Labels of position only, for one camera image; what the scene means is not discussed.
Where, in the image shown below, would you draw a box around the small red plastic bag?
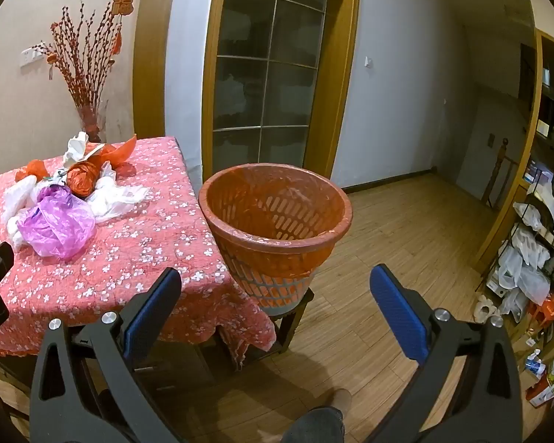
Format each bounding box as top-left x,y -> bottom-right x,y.
15,159 -> 52,184

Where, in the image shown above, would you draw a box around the white spray bottle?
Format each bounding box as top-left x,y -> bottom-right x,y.
525,350 -> 548,375

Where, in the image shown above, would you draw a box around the glass vase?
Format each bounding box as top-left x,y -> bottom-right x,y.
76,100 -> 108,144

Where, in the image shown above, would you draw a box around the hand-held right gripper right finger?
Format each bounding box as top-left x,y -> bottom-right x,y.
369,263 -> 526,443

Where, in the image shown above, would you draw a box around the white wall switch panel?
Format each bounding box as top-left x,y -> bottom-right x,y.
20,46 -> 45,68

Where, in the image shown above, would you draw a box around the white translucent plastic bag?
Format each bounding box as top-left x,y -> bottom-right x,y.
85,166 -> 148,223
0,178 -> 42,246

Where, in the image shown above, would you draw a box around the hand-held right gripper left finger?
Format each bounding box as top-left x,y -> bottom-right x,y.
29,267 -> 188,443

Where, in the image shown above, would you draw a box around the white slippers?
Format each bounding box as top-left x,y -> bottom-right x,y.
475,296 -> 505,324

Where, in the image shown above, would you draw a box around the wooden framed glass door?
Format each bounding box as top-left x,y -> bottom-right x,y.
201,0 -> 363,191

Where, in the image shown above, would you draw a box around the wooden shelf cabinet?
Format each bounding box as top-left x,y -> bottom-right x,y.
472,28 -> 554,278

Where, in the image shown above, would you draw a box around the person's leg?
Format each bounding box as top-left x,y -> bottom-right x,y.
281,387 -> 352,443

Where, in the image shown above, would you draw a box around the purple plastic bag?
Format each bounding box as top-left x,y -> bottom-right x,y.
17,194 -> 97,260

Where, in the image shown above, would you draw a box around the wooden chair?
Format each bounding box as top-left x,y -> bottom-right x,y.
481,137 -> 521,209

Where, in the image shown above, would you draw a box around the large orange-red plastic bag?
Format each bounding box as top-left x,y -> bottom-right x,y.
90,134 -> 138,176

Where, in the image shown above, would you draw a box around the red hanging wall ornament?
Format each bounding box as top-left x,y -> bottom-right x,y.
110,0 -> 136,56

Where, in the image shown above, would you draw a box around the orange white packet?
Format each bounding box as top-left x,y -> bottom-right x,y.
525,355 -> 554,408

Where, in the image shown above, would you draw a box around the slotted wastebasket with red liner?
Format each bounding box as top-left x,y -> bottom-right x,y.
198,162 -> 354,315

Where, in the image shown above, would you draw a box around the black stool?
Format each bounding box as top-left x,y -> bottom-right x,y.
215,286 -> 315,357

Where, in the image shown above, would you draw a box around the bunch of white plastic bags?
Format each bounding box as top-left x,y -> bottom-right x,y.
495,188 -> 554,320

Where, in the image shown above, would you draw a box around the red floral tablecloth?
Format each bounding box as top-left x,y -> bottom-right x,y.
0,136 -> 278,370

